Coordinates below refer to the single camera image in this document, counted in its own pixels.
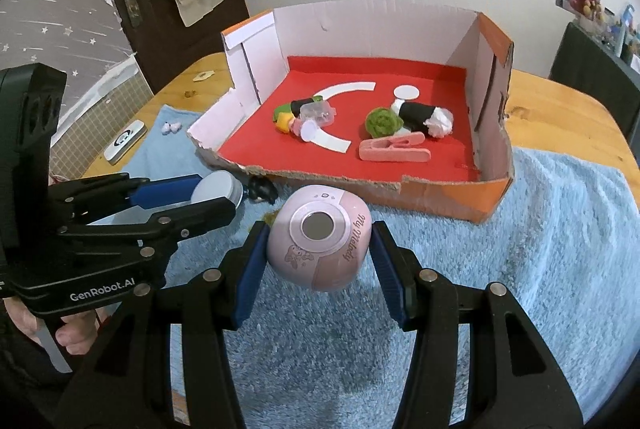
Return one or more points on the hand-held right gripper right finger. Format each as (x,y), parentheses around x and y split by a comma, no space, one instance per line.
(387,269)

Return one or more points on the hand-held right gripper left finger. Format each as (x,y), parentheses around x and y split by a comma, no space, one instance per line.
(250,274)

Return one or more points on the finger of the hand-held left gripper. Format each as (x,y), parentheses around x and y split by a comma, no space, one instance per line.
(165,191)
(195,216)

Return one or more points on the white round tin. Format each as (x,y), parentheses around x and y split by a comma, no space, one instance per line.
(220,186)

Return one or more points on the pink round toy camera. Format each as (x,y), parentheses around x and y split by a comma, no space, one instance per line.
(320,264)

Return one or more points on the pink clothes clip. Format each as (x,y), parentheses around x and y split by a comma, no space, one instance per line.
(395,154)

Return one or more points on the yellow pink small toy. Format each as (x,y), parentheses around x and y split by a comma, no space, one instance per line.
(286,123)

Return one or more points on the orange cardboard box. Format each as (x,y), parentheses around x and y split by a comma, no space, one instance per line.
(445,149)

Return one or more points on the clear plastic bottle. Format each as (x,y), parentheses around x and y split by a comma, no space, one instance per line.
(317,111)

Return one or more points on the person's left hand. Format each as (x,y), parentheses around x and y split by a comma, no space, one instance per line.
(75,339)

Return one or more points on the small white pink trinket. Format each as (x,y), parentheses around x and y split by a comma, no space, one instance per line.
(170,127)

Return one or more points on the white oval device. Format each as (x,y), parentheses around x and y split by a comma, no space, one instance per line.
(122,141)

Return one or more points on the small black figurine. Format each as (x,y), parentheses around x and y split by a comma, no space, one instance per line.
(261,190)

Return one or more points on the light blue towel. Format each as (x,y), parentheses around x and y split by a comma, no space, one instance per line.
(500,259)

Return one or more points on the small table sticker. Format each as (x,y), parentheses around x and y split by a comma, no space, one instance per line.
(203,75)

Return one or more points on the black green roll toy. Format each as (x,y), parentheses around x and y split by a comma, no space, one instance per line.
(300,105)

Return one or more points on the black white roll toy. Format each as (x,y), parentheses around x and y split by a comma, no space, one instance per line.
(420,114)

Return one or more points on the dark cloth side table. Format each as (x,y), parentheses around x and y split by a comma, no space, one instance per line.
(595,69)

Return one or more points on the row of shelf trinkets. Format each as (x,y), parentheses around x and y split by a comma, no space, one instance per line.
(625,39)

